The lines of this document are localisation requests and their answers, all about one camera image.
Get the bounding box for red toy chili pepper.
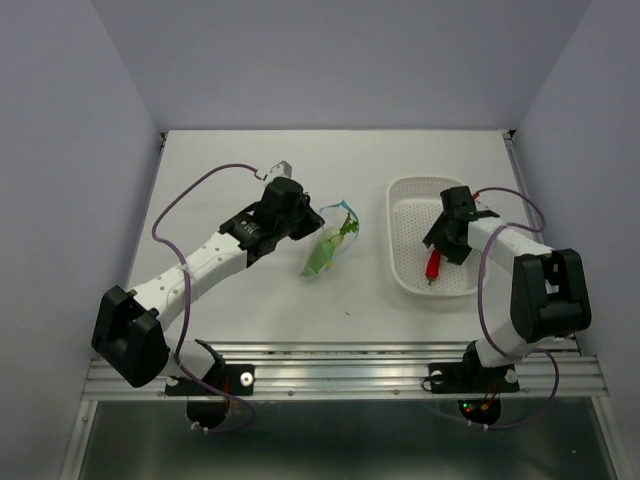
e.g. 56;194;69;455
425;249;442;285

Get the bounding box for white toy radish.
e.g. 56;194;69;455
323;213;359;254

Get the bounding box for green toy pepper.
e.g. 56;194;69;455
301;240;334;278

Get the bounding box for clear zip top bag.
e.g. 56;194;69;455
300;200;361;279

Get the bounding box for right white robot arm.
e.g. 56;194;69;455
423;186;592;390

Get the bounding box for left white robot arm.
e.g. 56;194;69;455
91;177;324;394

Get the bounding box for white perforated plastic basket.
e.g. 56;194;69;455
386;176;480;299

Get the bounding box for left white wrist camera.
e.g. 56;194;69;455
254;161;293;183

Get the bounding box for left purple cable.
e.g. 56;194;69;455
151;163;256;435

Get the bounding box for purple cable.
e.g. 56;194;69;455
464;187;560;432
151;163;256;435

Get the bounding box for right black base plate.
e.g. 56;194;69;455
421;362;520;395

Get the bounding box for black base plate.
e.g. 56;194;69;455
164;363;256;397
421;362;520;395

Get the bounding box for aluminium frame rail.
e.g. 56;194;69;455
82;342;606;401

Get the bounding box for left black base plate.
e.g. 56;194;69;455
164;363;256;397

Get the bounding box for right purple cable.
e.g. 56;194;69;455
464;187;560;432

